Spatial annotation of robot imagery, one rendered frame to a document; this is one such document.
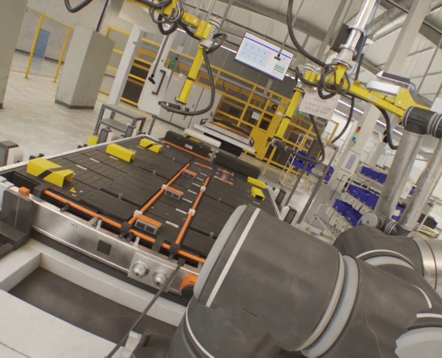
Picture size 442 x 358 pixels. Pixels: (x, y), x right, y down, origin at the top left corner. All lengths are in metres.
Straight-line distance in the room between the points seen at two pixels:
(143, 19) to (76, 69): 5.50
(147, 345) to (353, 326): 0.25
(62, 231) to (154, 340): 0.64
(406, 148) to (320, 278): 1.73
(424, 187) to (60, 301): 1.88
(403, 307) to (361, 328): 0.04
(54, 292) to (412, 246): 0.94
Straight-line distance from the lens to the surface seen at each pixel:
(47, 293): 0.97
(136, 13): 2.21
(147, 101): 4.55
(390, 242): 0.42
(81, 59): 7.54
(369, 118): 5.73
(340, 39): 2.16
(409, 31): 6.37
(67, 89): 7.69
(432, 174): 1.83
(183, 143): 2.35
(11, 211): 1.03
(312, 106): 2.40
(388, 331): 0.25
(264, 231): 0.22
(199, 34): 2.24
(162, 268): 0.83
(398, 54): 6.14
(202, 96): 10.89
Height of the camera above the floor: 1.48
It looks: 14 degrees down
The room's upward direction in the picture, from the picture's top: 24 degrees clockwise
